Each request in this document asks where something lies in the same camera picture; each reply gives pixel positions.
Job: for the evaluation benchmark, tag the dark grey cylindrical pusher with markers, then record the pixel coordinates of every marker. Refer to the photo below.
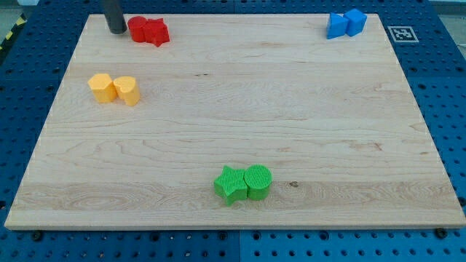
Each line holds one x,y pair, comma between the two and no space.
113,13

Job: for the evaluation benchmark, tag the red circle block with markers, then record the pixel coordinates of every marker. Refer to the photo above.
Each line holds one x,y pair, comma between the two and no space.
136,25

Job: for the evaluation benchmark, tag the red star block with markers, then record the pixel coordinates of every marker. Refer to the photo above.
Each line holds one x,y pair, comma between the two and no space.
156,32

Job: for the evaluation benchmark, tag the green star block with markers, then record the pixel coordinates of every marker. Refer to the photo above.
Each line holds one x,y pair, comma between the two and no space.
231,186

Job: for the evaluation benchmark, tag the green circle block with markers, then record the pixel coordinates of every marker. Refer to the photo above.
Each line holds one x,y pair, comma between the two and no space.
258,178

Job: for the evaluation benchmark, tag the wooden board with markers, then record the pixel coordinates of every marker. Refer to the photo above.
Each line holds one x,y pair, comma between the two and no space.
335,121

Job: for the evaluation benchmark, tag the yellow hexagon block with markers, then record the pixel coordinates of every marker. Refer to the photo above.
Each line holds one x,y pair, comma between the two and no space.
103,88

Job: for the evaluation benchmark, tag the yellow heart block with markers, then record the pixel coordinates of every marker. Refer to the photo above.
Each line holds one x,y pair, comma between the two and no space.
127,89

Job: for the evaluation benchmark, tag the blue triangle block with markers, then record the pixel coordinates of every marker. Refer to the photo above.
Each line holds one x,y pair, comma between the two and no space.
336,26

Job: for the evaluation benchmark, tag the blue cube block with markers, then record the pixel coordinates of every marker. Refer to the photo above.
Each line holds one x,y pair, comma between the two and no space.
356,21

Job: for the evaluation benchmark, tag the white fiducial marker tag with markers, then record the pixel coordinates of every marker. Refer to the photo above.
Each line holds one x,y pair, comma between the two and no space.
402,34

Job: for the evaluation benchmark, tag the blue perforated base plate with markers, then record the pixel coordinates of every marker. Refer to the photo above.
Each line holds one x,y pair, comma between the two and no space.
32,69

